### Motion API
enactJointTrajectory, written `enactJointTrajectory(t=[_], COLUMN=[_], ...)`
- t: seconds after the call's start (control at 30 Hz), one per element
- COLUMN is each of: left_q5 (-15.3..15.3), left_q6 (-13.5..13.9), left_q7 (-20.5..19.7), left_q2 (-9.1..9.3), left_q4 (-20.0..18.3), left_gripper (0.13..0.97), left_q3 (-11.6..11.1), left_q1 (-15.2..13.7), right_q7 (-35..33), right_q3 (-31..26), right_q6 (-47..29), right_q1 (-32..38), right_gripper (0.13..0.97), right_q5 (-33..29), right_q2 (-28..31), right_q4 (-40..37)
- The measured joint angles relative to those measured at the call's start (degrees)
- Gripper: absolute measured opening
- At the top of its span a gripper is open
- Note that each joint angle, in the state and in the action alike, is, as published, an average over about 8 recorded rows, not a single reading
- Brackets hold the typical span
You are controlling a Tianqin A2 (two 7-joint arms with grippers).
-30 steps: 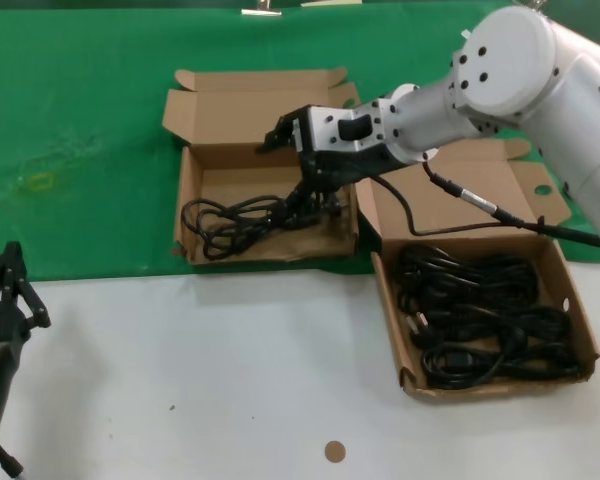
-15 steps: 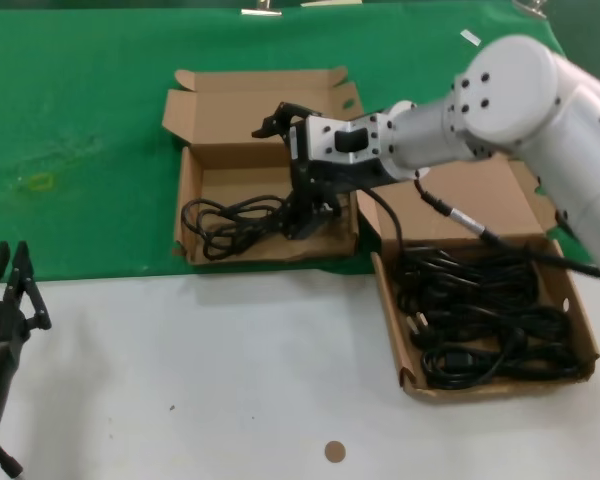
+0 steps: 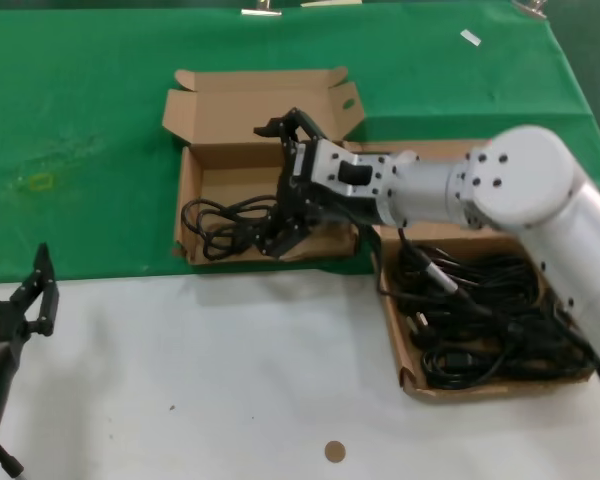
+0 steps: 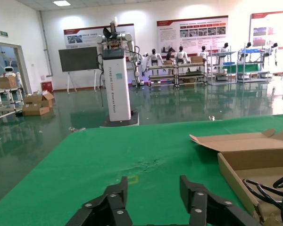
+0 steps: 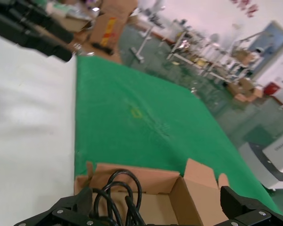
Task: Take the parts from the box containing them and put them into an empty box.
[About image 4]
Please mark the grey glass door frame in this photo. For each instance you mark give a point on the grey glass door frame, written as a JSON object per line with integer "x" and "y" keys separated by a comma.
{"x": 22, "y": 68}

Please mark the green table cloth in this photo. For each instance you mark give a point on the green table cloth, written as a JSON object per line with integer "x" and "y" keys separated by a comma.
{"x": 85, "y": 164}

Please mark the white humanoid robot black head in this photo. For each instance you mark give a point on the white humanoid robot black head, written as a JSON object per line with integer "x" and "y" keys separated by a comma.
{"x": 248, "y": 48}
{"x": 274, "y": 48}
{"x": 224, "y": 49}
{"x": 181, "y": 55}
{"x": 203, "y": 54}
{"x": 153, "y": 57}

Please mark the green panel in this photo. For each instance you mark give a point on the green panel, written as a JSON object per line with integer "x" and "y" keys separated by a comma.
{"x": 245, "y": 70}

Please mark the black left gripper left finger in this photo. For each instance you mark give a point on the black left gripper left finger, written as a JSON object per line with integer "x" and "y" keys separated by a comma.
{"x": 113, "y": 207}

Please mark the open cardboard box torn edge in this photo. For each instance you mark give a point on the open cardboard box torn edge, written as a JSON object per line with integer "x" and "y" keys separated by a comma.
{"x": 240, "y": 146}

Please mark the ceiling light panel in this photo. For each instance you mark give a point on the ceiling light panel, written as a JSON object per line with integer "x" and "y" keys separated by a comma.
{"x": 60, "y": 2}

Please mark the flat cardboard box on floor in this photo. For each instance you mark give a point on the flat cardboard box on floor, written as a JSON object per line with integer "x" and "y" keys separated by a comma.
{"x": 35, "y": 110}

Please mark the closed cardboard box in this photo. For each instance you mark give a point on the closed cardboard box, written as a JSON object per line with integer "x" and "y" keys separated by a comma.
{"x": 5, "y": 82}

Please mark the wide red white wall poster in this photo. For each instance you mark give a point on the wide red white wall poster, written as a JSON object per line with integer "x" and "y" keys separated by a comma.
{"x": 193, "y": 30}

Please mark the small cardboard box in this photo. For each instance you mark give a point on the small cardboard box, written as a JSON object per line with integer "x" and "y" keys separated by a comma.
{"x": 167, "y": 62}

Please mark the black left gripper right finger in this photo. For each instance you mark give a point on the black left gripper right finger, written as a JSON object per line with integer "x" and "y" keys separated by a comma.
{"x": 202, "y": 207}

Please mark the white wheeled pedestal robot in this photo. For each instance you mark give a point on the white wheeled pedestal robot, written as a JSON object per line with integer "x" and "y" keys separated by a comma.
{"x": 118, "y": 89}

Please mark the person in dark clothes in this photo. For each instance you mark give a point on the person in dark clothes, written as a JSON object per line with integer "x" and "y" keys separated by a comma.
{"x": 169, "y": 56}

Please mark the small white round-head robot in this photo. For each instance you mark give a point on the small white round-head robot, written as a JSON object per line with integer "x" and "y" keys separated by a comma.
{"x": 9, "y": 70}

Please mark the open cardboard box on floor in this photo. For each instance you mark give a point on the open cardboard box on floor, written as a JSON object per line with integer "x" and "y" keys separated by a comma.
{"x": 34, "y": 99}

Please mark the green exit sign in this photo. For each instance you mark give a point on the green exit sign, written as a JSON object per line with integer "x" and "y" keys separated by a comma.
{"x": 3, "y": 33}

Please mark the dark display screen on stand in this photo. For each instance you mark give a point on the dark display screen on stand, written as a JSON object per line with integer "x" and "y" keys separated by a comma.
{"x": 77, "y": 58}

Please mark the metal roller workbench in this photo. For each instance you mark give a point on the metal roller workbench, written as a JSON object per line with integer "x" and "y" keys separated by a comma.
{"x": 191, "y": 75}
{"x": 162, "y": 76}

